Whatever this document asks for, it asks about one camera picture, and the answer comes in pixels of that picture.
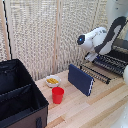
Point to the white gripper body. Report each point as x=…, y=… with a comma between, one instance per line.
x=90, y=56

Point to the ribbed metal oven tray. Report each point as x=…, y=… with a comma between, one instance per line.
x=111, y=63

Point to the dark blue hardcover book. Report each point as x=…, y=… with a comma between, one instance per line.
x=79, y=79

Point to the white bowl with yellow food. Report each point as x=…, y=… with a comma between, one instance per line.
x=53, y=81

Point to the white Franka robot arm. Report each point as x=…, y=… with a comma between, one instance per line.
x=100, y=38

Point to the red plastic cup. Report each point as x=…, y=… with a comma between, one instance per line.
x=57, y=96

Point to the woven beige folding screen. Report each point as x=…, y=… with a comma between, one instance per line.
x=43, y=33

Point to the black fabric storage box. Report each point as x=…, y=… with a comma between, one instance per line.
x=18, y=100

